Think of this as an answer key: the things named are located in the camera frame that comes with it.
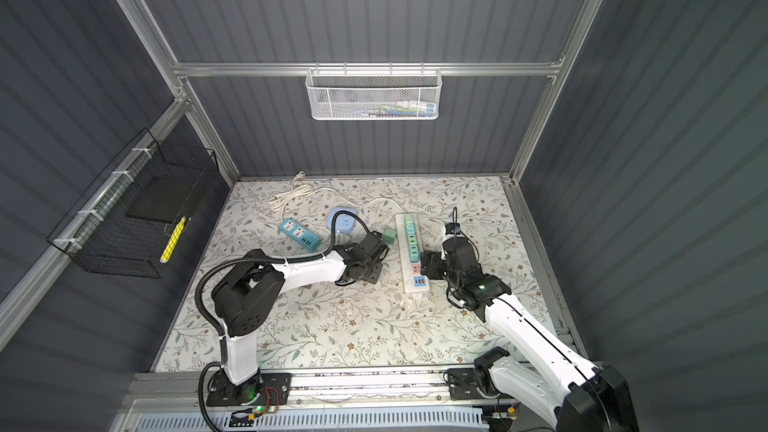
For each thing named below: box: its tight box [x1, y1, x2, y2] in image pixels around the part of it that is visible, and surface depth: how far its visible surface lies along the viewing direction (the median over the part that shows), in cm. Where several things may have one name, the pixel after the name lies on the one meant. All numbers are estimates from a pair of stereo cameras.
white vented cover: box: [133, 408, 490, 432], surface depth 72 cm
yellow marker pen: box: [159, 216, 186, 263], surface depth 70 cm
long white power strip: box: [395, 214, 430, 294], surface depth 93 cm
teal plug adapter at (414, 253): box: [409, 245, 419, 263], surface depth 93 cm
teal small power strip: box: [279, 218, 321, 252], surface depth 104 cm
